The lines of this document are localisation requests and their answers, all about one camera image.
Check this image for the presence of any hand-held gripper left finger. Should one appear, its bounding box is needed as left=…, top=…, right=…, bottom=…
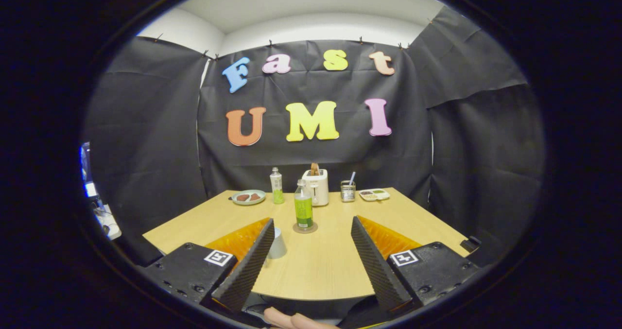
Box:
left=141, top=217, right=276, bottom=315

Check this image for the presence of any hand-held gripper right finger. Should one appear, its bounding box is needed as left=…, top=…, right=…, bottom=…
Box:
left=351, top=215, right=482, bottom=312

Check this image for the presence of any white cup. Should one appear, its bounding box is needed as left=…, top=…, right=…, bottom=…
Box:
left=266, top=227, right=288, bottom=260

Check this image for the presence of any clear juice bottle green label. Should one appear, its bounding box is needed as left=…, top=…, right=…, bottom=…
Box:
left=294, top=179, right=314, bottom=230

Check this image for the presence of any tall white green drink bottle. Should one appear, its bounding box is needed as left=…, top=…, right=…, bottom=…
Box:
left=270, top=167, right=285, bottom=205

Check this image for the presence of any wooden table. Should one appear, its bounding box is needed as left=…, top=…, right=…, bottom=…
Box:
left=142, top=188, right=471, bottom=301

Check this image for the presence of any white compartment tray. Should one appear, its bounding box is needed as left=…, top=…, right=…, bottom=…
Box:
left=359, top=189, right=391, bottom=202

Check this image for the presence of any pale green plate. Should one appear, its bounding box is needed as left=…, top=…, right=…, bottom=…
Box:
left=231, top=190, right=266, bottom=206

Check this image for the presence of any white toaster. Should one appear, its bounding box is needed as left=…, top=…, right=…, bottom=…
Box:
left=302, top=169, right=329, bottom=207

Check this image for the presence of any black backdrop cloth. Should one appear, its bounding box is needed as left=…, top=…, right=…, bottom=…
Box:
left=83, top=6, right=546, bottom=266

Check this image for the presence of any white side desk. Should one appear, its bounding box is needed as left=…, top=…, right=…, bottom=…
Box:
left=92, top=198, right=122, bottom=241

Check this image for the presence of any blue lit screen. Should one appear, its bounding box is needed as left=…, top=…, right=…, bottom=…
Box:
left=79, top=142, right=98, bottom=198

